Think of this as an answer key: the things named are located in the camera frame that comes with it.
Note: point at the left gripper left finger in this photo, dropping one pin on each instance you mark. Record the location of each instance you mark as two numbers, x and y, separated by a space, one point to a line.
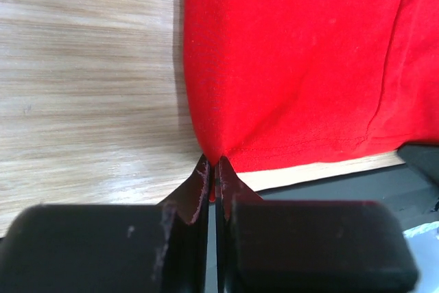
112 247

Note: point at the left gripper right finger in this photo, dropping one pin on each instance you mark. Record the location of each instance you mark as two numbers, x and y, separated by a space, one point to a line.
306 245

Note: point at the red t-shirt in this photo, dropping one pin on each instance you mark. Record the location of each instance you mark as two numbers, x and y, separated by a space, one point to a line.
279 83

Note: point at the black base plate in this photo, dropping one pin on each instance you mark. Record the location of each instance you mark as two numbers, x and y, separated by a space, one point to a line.
411 197

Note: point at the slotted cable duct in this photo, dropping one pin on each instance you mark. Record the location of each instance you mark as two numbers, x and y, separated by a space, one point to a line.
424 234

